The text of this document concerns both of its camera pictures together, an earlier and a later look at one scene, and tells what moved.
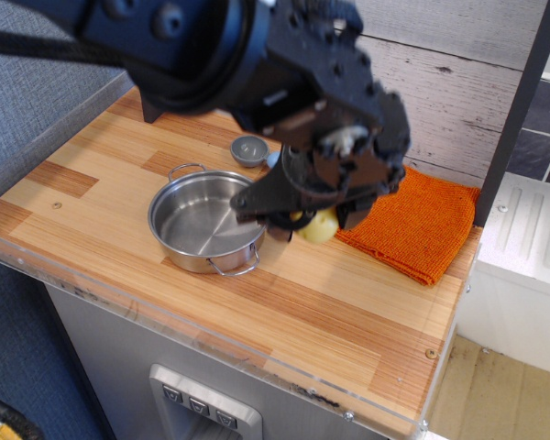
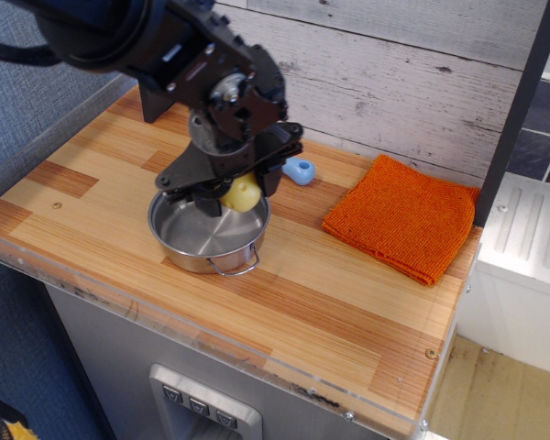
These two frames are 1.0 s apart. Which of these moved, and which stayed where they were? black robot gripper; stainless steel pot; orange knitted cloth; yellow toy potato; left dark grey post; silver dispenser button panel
Moved: yellow toy potato; black robot gripper
Stayed: left dark grey post; orange knitted cloth; silver dispenser button panel; stainless steel pot
